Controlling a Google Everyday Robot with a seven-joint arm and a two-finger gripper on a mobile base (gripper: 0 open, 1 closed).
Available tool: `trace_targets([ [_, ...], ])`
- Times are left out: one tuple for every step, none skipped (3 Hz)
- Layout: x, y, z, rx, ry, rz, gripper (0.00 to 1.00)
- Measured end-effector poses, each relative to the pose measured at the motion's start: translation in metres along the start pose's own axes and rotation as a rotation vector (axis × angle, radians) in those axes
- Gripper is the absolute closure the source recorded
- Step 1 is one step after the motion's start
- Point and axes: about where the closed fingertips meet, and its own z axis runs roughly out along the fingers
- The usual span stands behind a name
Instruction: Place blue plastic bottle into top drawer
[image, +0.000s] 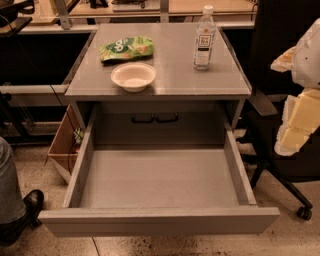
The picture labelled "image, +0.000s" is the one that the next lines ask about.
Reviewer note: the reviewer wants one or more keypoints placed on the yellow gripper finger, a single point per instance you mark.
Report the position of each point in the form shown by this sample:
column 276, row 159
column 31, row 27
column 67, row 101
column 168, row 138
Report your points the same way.
column 300, row 119
column 284, row 62

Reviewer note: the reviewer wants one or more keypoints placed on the clear plastic water bottle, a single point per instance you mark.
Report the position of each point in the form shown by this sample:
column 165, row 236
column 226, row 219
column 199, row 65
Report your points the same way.
column 204, row 39

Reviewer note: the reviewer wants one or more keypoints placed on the grey open top drawer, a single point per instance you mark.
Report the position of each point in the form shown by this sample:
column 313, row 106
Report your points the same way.
column 159, row 193

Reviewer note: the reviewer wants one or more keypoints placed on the black office chair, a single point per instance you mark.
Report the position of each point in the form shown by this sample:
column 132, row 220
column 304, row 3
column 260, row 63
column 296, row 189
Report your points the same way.
column 279, row 24

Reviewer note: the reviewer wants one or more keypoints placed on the grey cabinet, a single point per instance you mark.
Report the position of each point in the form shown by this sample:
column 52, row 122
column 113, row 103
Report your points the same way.
column 208, row 103

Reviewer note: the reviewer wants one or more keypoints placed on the green chip bag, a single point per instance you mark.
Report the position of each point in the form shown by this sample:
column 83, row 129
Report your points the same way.
column 127, row 49

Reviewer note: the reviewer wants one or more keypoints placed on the white paper bowl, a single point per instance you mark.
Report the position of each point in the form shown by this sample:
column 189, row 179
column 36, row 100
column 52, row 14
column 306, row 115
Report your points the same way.
column 133, row 77

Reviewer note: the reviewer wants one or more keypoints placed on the wooden background table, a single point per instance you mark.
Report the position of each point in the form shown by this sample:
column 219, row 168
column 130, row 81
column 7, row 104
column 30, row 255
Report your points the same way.
column 46, row 11

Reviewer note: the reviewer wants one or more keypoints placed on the person leg in jeans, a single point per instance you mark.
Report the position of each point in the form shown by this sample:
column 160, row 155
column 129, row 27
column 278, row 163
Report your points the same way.
column 12, row 206

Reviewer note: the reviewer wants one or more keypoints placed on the black right drawer handle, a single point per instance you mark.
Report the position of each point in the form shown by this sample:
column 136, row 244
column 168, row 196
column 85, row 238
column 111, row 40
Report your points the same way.
column 166, row 117

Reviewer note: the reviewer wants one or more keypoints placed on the black drawer handle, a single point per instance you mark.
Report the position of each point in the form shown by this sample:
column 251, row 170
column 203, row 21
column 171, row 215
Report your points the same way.
column 166, row 117
column 142, row 118

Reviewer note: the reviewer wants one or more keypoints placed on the black left drawer handle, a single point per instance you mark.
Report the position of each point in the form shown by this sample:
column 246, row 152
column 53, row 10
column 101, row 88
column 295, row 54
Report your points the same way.
column 142, row 118

